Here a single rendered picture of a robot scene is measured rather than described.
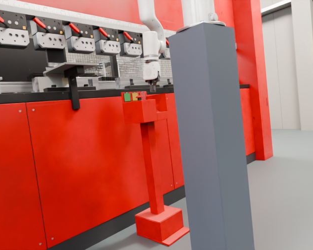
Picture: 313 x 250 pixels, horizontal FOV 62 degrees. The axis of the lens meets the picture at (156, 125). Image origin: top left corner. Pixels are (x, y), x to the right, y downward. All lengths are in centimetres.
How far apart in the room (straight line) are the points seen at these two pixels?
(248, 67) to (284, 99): 276
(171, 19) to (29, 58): 116
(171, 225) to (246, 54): 218
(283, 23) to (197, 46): 502
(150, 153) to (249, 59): 199
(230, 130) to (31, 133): 92
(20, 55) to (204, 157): 157
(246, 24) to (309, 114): 268
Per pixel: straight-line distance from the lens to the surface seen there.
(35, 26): 164
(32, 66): 213
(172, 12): 239
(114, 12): 193
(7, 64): 208
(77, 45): 169
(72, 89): 146
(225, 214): 101
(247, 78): 314
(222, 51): 100
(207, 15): 103
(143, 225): 158
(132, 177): 172
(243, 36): 321
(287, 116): 582
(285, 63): 580
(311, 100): 537
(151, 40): 150
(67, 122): 145
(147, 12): 154
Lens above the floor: 73
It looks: 4 degrees down
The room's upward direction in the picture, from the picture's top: 7 degrees counter-clockwise
